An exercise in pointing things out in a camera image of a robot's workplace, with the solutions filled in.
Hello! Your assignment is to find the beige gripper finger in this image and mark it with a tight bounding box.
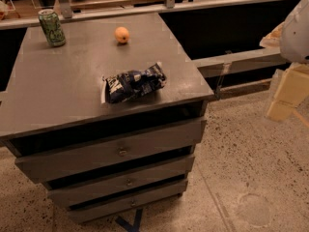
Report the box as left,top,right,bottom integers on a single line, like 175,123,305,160
260,23,284,48
267,63,309,122

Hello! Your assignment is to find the grey drawer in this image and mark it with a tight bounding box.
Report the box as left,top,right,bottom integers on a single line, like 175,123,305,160
47,154,195,207
68,179,187,223
15,117,206,183

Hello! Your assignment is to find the green soda can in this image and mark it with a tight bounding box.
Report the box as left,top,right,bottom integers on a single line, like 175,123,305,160
38,9,66,47

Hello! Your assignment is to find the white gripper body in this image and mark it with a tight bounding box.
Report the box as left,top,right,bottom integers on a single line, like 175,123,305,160
280,0,309,64

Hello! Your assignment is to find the bottom grey drawer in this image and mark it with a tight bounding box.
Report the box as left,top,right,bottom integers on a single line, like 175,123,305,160
68,179,187,223

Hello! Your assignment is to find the blue chip bag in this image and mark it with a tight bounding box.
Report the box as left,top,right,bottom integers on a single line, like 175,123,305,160
100,62,167,103

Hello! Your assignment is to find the middle grey drawer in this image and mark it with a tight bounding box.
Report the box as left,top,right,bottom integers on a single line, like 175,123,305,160
47,154,195,207

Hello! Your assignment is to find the grey drawer cabinet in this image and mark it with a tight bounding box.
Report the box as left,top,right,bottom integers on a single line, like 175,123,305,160
0,14,211,212

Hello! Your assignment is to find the orange fruit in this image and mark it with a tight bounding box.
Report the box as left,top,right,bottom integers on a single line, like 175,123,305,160
114,27,129,44

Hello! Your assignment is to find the top grey drawer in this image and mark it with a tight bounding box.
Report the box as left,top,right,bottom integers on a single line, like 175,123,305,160
15,117,206,183

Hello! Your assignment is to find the grey metal rail frame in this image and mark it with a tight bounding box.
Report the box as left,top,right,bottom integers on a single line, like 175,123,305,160
0,0,309,102

